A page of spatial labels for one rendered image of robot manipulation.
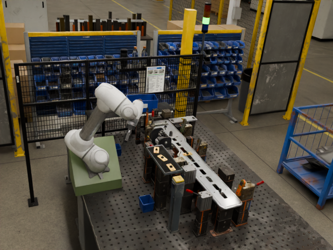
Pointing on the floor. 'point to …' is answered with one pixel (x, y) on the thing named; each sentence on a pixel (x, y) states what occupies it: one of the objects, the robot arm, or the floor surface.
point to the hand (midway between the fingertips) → (123, 147)
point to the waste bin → (246, 76)
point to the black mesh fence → (93, 96)
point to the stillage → (309, 159)
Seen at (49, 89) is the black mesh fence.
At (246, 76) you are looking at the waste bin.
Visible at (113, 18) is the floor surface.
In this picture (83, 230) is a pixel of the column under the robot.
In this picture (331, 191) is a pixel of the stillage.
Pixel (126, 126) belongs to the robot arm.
